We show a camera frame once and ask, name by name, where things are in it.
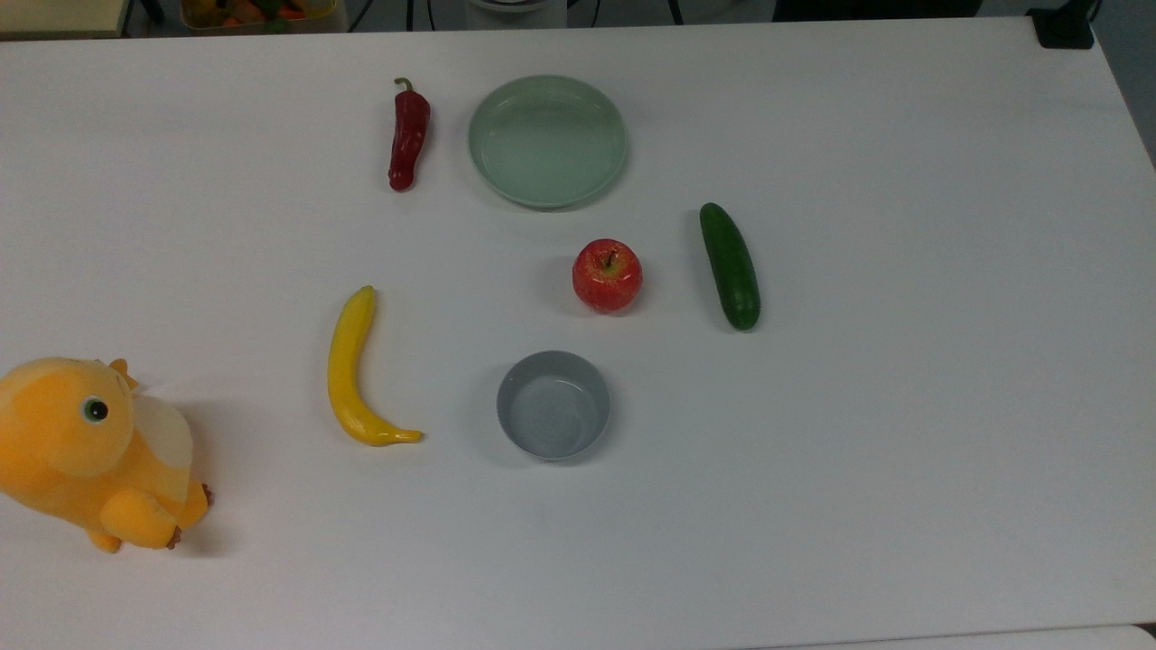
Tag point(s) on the clear box of toy food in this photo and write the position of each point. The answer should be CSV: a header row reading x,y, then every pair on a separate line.
x,y
257,13

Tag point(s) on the grey round bowl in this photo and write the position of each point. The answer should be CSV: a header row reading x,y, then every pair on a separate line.
x,y
553,408

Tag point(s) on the red chili pepper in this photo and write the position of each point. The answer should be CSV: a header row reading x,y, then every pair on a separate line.
x,y
408,135

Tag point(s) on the black bulky object behind table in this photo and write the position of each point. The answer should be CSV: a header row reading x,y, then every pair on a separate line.
x,y
876,8

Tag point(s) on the beige side table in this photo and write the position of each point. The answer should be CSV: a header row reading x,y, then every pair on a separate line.
x,y
59,16

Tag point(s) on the yellow banana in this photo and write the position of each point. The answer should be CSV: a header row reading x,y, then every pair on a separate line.
x,y
348,370

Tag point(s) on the red apple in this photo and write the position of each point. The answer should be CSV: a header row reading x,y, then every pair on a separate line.
x,y
607,278

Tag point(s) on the pale green round plate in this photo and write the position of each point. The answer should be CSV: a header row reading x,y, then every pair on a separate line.
x,y
547,144

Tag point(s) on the yellow plush toy animal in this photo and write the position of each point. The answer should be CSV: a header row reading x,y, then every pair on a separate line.
x,y
81,451

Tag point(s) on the green cucumber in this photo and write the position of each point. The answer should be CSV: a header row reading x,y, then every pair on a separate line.
x,y
730,266

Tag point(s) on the black table clamp mount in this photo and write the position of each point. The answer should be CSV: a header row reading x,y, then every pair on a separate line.
x,y
1064,25

